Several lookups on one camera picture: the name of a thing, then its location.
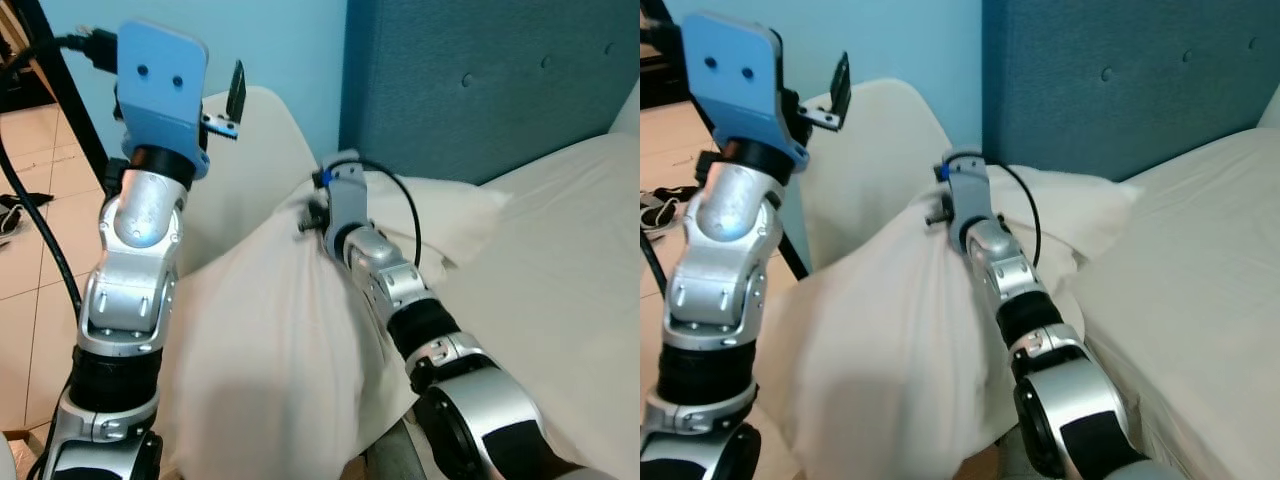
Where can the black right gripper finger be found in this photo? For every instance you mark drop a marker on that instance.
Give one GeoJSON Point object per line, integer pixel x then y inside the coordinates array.
{"type": "Point", "coordinates": [236, 92]}

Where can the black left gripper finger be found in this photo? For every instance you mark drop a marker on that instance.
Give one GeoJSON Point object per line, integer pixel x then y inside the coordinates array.
{"type": "Point", "coordinates": [840, 85]}

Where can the large white pillow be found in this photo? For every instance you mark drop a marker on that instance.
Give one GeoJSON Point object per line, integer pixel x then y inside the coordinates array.
{"type": "Point", "coordinates": [270, 330]}
{"type": "Point", "coordinates": [880, 340]}

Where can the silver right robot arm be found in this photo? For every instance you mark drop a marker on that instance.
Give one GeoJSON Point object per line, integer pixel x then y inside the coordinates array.
{"type": "Point", "coordinates": [480, 410]}
{"type": "Point", "coordinates": [1080, 400]}

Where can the small white pillow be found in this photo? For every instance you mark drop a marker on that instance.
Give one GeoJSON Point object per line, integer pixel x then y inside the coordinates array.
{"type": "Point", "coordinates": [1270, 110]}

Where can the dark wooden furniture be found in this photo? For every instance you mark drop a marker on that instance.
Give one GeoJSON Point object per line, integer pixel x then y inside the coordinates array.
{"type": "Point", "coordinates": [22, 85]}
{"type": "Point", "coordinates": [660, 85]}

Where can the black sneaker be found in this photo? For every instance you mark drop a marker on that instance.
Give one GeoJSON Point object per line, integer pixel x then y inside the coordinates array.
{"type": "Point", "coordinates": [28, 202]}
{"type": "Point", "coordinates": [658, 215]}
{"type": "Point", "coordinates": [678, 194]}
{"type": "Point", "coordinates": [8, 225]}

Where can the blue tufted headboard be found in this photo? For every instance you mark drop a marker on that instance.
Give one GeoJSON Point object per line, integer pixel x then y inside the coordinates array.
{"type": "Point", "coordinates": [1120, 80]}
{"type": "Point", "coordinates": [480, 80]}

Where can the bed with white sheet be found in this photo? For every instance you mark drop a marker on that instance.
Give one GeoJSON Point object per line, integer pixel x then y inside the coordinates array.
{"type": "Point", "coordinates": [1200, 280]}
{"type": "Point", "coordinates": [560, 280]}

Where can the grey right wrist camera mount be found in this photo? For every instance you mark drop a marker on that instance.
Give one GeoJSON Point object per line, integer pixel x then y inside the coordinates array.
{"type": "Point", "coordinates": [968, 200]}
{"type": "Point", "coordinates": [347, 195]}

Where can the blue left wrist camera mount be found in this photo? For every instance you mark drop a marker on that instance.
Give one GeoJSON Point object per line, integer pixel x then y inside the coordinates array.
{"type": "Point", "coordinates": [730, 80]}
{"type": "Point", "coordinates": [160, 90]}

